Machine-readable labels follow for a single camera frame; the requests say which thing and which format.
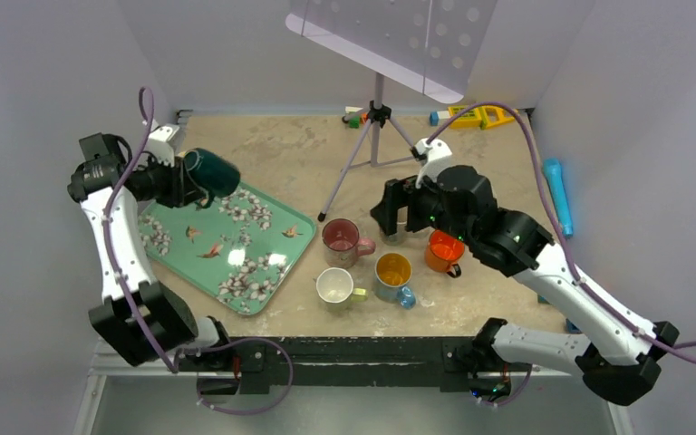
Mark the blue white toy block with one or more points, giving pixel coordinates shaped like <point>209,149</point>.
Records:
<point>436,118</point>

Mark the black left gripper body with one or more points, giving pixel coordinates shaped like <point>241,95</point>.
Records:
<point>160,183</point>

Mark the small toy blocks pile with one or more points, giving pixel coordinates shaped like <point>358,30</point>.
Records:
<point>569,326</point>

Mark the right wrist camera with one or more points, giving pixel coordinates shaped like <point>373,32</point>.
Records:
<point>434,156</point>

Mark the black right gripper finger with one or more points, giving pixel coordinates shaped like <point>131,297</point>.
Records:
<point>422,210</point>
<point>395,196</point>

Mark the yellow toy grid block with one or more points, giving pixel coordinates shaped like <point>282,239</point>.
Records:
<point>468,120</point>

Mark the lime green mug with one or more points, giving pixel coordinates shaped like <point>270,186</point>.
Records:
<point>337,291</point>

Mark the green floral tray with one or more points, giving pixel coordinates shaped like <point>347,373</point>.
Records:
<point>237,249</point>

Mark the blue butterfly mug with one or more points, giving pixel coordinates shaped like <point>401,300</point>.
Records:
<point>392,280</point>

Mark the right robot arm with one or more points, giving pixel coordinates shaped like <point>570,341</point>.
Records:
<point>617,355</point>

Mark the orange mug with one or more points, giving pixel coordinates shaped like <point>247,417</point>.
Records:
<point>443,254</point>

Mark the pink skull mug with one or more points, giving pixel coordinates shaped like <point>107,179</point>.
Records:
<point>344,244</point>

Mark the yellow green toy ramp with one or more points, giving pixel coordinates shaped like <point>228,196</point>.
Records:
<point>492,116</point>

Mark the dark green mug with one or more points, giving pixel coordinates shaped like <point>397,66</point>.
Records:
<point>215,176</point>

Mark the cream dragon mug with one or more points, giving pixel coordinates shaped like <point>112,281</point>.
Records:
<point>397,238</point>

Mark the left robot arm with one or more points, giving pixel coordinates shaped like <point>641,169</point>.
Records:
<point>139,317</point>

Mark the white music stand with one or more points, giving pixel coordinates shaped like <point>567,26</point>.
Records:
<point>429,47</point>

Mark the blue toy flashlight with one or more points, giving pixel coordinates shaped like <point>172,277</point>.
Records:
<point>553,172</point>

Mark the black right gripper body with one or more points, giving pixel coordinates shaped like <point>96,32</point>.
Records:
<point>456,226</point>

